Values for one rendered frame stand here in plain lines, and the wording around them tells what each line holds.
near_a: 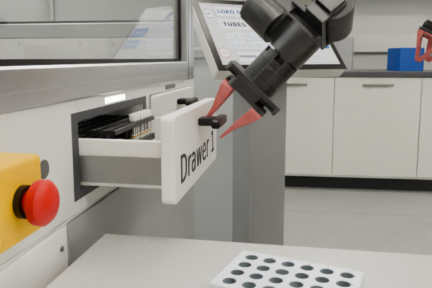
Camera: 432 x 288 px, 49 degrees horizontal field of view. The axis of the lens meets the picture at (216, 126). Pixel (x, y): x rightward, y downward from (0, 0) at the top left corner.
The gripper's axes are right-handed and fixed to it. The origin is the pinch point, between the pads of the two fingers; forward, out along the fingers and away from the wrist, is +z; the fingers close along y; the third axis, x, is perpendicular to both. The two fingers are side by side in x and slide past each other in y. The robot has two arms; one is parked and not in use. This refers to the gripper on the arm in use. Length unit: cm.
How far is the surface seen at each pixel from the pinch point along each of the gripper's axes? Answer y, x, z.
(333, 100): -44, -293, -12
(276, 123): -13, -99, 6
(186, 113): 3.7, 11.2, -0.9
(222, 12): 27, -91, -9
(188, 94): 10.6, -38.3, 7.9
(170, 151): 1.5, 17.5, 2.3
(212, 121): 0.7, 6.6, -1.6
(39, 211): 4.7, 37.6, 7.2
